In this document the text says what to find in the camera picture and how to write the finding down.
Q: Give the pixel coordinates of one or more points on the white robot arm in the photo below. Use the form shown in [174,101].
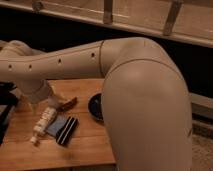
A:
[145,100]

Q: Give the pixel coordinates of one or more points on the wooden cutting board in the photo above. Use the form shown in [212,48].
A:
[89,145]

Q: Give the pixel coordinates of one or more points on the metal rail frame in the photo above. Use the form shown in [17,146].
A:
[188,21]

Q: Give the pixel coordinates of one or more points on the dark ceramic bowl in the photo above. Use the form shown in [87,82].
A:
[94,107]

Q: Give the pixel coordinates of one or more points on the brown red marker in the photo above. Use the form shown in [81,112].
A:
[68,105]

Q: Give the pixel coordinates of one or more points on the black white striped block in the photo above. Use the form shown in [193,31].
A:
[64,134]

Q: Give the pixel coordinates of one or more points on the white plastic bottle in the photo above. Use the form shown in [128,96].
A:
[46,119]

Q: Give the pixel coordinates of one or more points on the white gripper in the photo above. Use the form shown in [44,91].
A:
[35,90]

